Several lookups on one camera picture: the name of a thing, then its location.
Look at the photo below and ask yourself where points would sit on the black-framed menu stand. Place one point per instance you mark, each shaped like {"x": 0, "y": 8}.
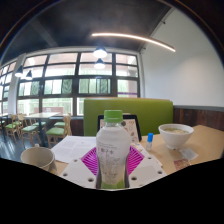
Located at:
{"x": 131, "y": 128}

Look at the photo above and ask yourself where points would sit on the brown printed card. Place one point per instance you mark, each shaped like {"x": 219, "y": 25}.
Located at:
{"x": 181, "y": 164}

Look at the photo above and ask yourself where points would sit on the wooden chairs with green seats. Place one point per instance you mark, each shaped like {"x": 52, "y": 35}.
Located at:
{"x": 55, "y": 131}

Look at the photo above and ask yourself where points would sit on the green-capped white drink bottle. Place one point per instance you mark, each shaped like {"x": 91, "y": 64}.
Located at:
{"x": 112, "y": 150}

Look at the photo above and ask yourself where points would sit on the wooden dining table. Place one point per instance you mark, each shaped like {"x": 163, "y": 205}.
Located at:
{"x": 41, "y": 115}

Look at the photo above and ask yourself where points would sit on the white paper napkin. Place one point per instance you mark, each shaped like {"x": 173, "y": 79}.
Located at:
{"x": 188, "y": 154}

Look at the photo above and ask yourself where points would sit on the white printed paper sheet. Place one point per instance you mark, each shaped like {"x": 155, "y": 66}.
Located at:
{"x": 71, "y": 148}

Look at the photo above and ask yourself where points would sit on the green upholstered bench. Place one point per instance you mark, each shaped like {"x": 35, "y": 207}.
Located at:
{"x": 153, "y": 113}

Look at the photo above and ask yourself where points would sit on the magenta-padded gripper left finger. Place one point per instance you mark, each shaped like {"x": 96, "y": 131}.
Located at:
{"x": 77, "y": 172}

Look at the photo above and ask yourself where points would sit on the long linear ceiling light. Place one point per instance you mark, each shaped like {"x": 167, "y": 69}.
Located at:
{"x": 133, "y": 37}

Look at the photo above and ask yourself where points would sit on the black-framed window wall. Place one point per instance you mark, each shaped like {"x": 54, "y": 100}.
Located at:
{"x": 63, "y": 83}

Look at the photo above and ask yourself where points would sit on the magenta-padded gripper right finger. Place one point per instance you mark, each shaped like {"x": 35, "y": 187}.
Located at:
{"x": 148, "y": 170}

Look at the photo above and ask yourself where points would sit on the white ceramic bowl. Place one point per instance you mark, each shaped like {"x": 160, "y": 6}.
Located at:
{"x": 176, "y": 136}

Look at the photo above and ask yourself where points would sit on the beige patterned cup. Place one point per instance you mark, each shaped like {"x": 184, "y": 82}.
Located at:
{"x": 38, "y": 158}

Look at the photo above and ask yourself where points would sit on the dark pendant lamp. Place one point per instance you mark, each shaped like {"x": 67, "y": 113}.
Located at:
{"x": 28, "y": 75}
{"x": 99, "y": 64}
{"x": 100, "y": 53}
{"x": 19, "y": 72}

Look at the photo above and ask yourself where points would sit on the small blue-capped bottle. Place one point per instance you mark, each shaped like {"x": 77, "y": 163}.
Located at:
{"x": 149, "y": 141}

